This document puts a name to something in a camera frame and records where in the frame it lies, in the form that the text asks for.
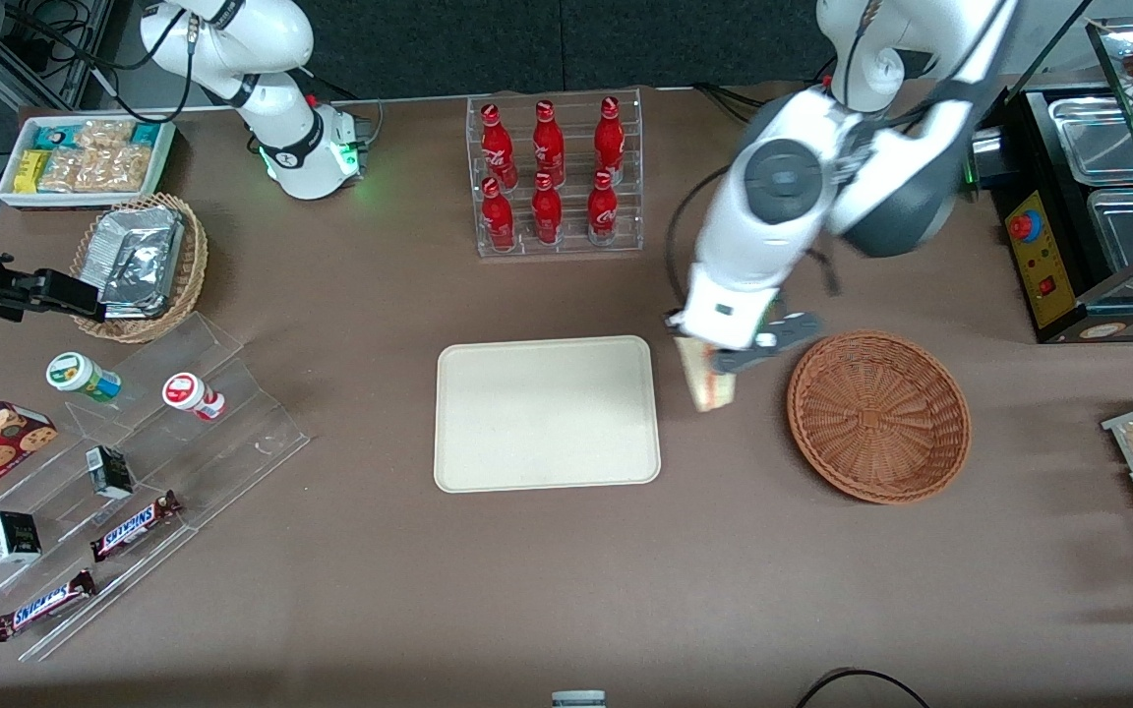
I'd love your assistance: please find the green lidded white cup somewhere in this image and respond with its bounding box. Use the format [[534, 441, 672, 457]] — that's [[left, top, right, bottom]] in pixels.
[[45, 351, 123, 404]]

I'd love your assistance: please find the small black drink carton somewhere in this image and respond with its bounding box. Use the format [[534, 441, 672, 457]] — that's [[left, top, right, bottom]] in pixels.
[[86, 445, 135, 501], [0, 510, 42, 564]]

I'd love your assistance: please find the Snickers chocolate bar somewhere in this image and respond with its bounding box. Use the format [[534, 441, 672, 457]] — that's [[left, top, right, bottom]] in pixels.
[[0, 570, 97, 643], [89, 491, 182, 563]]

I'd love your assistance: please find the clear acrylic stepped stand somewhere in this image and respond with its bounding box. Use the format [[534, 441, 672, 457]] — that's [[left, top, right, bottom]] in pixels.
[[0, 313, 312, 663]]

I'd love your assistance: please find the white snack tray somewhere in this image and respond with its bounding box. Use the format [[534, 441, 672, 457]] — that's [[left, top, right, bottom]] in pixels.
[[0, 113, 177, 208]]

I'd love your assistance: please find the clear bag of nuts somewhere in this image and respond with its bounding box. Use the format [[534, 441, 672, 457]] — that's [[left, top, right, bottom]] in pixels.
[[38, 147, 100, 194], [94, 146, 156, 193], [75, 119, 137, 153]]

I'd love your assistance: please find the brown wicker basket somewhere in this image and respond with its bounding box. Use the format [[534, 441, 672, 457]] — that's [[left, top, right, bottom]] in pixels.
[[787, 330, 973, 505]]

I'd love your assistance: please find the foil wrapped pack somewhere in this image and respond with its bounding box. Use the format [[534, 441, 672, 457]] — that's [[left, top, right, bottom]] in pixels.
[[94, 206, 186, 247], [99, 231, 179, 318]]

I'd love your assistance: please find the triangle sandwich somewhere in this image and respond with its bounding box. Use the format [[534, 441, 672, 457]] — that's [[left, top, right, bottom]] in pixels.
[[677, 334, 738, 413]]

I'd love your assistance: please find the beige plastic tray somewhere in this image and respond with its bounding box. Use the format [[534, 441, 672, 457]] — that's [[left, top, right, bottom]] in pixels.
[[434, 335, 663, 494]]

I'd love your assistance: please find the red cola bottle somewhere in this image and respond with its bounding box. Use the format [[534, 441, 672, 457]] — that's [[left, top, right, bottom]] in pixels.
[[480, 177, 516, 252], [533, 99, 566, 183], [531, 173, 564, 245], [587, 170, 619, 246], [594, 95, 626, 178], [480, 103, 518, 188]]

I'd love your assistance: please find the clear acrylic bottle rack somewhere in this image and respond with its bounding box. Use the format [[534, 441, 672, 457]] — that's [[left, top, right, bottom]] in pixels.
[[465, 88, 645, 259]]

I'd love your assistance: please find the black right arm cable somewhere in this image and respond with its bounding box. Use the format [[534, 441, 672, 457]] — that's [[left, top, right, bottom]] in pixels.
[[0, 0, 196, 124]]

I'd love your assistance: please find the yellow snack bar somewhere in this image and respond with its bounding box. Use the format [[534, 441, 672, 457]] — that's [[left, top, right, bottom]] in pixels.
[[14, 149, 52, 195]]

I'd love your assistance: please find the light wicker basket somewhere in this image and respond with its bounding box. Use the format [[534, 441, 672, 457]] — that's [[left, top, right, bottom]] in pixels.
[[70, 193, 209, 344]]

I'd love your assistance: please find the black food warmer cabinet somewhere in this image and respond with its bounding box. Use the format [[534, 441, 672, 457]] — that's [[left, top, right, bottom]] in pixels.
[[970, 0, 1133, 345]]

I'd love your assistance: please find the red lidded white cup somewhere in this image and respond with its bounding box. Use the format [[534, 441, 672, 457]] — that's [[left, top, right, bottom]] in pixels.
[[162, 372, 226, 422]]

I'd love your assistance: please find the black looped cable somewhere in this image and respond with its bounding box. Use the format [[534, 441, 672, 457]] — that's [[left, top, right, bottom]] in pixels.
[[796, 668, 931, 708]]

